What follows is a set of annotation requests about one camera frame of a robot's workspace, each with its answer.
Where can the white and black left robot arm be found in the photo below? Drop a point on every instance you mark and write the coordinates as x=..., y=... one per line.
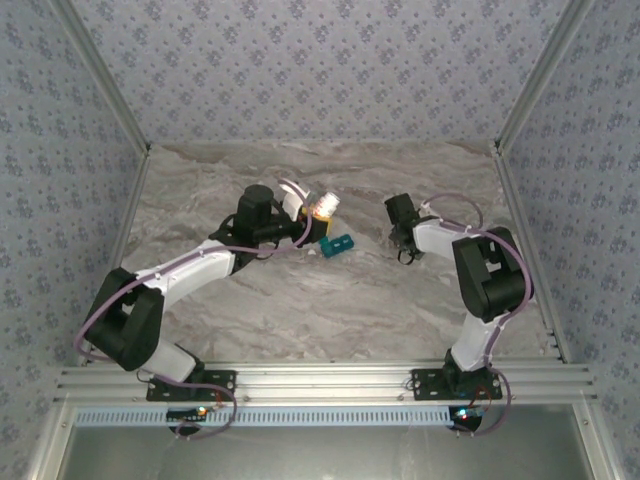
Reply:
x=190, y=265

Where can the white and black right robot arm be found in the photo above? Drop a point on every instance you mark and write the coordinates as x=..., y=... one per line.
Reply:
x=435, y=240

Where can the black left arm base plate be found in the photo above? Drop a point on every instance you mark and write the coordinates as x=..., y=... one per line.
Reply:
x=220, y=385

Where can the left small circuit board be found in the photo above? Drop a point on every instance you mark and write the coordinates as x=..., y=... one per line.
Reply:
x=187, y=413

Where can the aluminium left upright post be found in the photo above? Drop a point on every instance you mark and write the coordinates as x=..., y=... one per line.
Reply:
x=106, y=75

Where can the white pill bottle orange label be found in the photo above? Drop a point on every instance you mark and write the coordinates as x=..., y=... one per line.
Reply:
x=326, y=204

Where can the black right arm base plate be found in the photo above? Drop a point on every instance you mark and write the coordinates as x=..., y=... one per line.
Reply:
x=427, y=385

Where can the small circuit board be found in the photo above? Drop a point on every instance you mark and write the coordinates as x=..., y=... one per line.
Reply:
x=187, y=413
x=467, y=414

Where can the aluminium left side rail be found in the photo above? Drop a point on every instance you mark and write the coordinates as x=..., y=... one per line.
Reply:
x=128, y=210

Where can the right small circuit board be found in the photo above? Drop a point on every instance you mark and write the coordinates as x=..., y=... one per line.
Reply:
x=467, y=414

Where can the aluminium upright post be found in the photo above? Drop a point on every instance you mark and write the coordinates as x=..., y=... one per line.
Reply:
x=106, y=75
x=540, y=75

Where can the grey metal panel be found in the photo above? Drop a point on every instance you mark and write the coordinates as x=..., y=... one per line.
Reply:
x=325, y=455

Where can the aluminium right upright post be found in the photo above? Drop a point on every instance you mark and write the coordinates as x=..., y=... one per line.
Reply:
x=540, y=75

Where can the aluminium right side rail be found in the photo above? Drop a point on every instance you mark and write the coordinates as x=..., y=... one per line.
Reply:
x=514, y=200

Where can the aluminium front frame rail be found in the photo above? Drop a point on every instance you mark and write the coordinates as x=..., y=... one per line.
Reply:
x=325, y=380

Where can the teal pill organizer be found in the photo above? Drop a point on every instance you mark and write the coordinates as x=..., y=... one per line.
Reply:
x=336, y=245

